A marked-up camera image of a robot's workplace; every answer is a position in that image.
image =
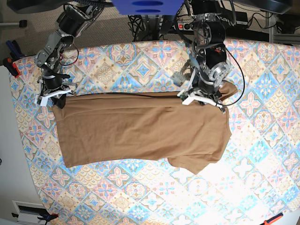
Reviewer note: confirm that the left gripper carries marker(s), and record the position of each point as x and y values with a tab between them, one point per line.
202	93

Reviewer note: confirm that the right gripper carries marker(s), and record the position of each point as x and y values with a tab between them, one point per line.
52	87

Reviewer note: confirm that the brown t-shirt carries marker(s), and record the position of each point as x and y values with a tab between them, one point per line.
101	127

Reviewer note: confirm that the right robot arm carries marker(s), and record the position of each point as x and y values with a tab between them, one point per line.
74	19

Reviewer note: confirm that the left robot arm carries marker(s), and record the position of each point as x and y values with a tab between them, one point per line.
209	54

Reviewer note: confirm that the white power strip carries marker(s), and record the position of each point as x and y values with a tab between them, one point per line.
184	26

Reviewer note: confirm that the patterned tablecloth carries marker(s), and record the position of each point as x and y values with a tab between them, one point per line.
257	177

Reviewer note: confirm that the white vent panel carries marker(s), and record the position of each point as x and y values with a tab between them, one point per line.
29	213

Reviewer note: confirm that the black orange clamp bottom left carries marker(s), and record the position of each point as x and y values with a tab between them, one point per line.
47	217

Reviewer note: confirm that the orange black clamp bottom right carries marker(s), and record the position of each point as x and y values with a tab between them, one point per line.
273	219

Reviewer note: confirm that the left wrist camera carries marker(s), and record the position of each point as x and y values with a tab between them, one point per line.
183	95

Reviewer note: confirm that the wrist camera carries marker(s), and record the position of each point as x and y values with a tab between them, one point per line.
183	95
38	100

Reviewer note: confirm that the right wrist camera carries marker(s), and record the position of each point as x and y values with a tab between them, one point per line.
38	100

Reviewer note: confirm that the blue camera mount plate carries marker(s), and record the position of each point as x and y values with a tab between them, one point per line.
147	7

